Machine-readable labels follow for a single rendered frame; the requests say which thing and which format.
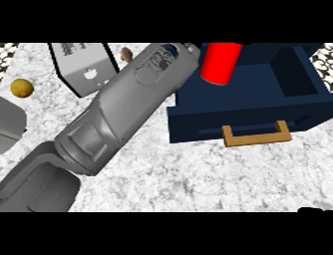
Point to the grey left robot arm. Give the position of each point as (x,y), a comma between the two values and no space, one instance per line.
(124,99)

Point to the navy blue drawer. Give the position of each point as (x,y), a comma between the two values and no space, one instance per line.
(262,83)
(202,123)

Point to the navy blue drawer front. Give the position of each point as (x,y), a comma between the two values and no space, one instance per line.
(202,123)

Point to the red can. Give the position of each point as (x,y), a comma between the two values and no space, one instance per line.
(217,63)

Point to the small brown round object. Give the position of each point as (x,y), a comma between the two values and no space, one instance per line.
(125,55)

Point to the grey toaster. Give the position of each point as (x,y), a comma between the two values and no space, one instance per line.
(86,71)

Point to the yellow-brown potato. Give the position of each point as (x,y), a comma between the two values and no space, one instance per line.
(20,88)

